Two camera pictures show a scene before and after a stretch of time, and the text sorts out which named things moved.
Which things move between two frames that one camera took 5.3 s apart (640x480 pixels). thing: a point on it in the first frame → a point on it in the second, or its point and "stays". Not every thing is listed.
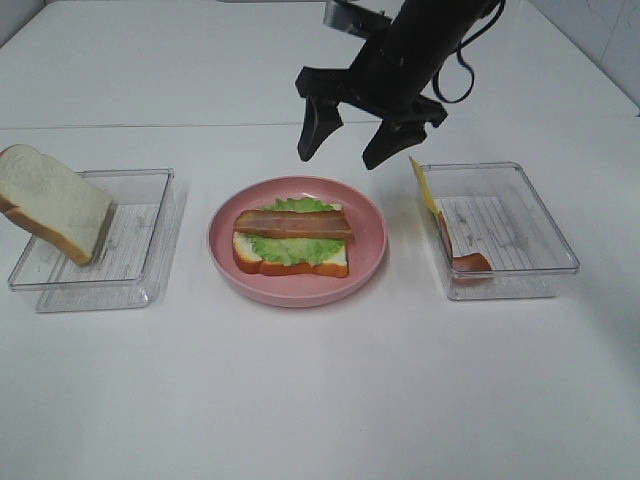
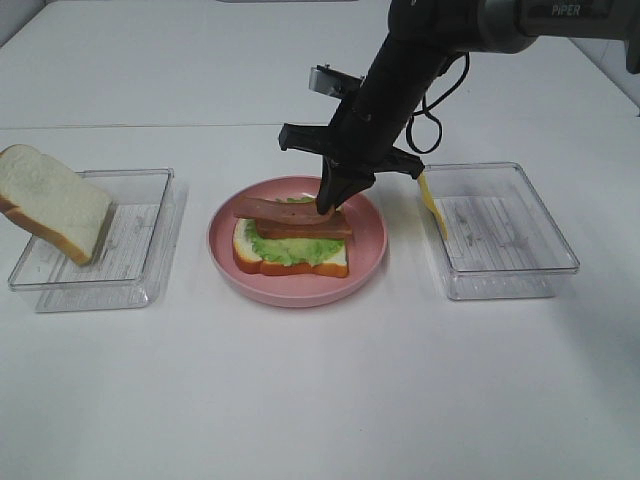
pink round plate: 367,246 stays
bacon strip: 473,268 → 305,213
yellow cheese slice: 421,173 stays
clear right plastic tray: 494,210 stays
